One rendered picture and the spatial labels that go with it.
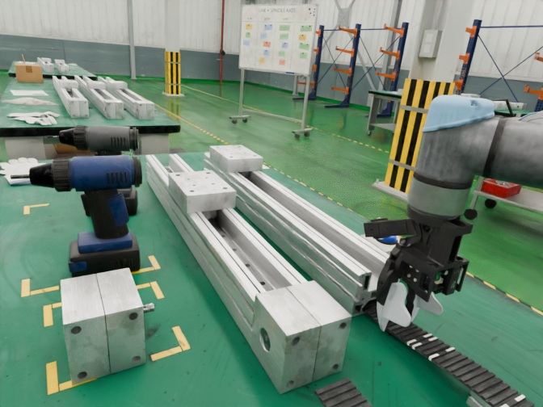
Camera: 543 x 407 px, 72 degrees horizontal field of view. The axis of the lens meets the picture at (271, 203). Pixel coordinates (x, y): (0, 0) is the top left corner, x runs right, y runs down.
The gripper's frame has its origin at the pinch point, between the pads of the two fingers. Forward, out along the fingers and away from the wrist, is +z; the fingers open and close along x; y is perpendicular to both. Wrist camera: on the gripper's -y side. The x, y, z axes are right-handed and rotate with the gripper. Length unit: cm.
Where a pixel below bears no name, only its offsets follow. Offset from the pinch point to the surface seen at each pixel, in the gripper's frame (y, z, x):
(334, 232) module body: -20.8, -5.3, 2.3
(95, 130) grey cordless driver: -61, -19, -39
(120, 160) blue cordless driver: -33, -19, -37
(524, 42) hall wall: -424, -103, 730
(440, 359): 10.3, -0.7, -1.7
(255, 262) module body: -19.0, -3.2, -16.7
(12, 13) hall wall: -1503, -101, -159
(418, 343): 6.2, 0.0, -1.4
